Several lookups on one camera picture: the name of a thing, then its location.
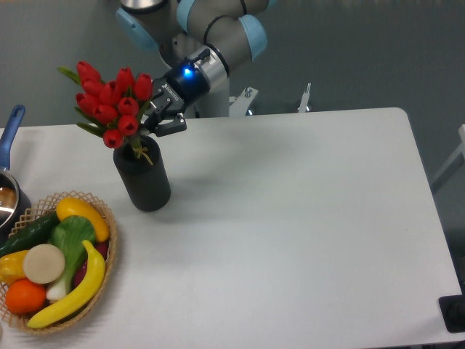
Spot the beige round disc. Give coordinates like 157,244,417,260
23,244,65,284

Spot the yellow bell pepper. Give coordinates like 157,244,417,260
0,250,28,284

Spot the green cucumber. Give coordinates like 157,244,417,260
1,211,60,257

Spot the blue handled saucepan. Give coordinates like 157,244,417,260
1,105,31,244

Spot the purple red vegetable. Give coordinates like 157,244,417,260
73,241,110,289

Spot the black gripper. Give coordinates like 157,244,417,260
139,63,209,137

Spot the dark grey ribbed vase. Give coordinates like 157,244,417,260
113,136,171,212

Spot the red tulip bouquet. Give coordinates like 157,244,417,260
57,61,154,164

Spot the black device at table edge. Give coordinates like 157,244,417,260
438,294,465,333

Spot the orange fruit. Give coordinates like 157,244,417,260
5,278,46,314

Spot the yellow banana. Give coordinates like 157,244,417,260
27,240,105,329

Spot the white frame at right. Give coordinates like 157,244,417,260
430,124,464,195

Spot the green bok choy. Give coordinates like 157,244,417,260
46,215,96,302

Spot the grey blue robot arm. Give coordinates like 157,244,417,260
116,1,275,137

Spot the woven wicker basket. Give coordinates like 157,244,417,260
1,190,118,335

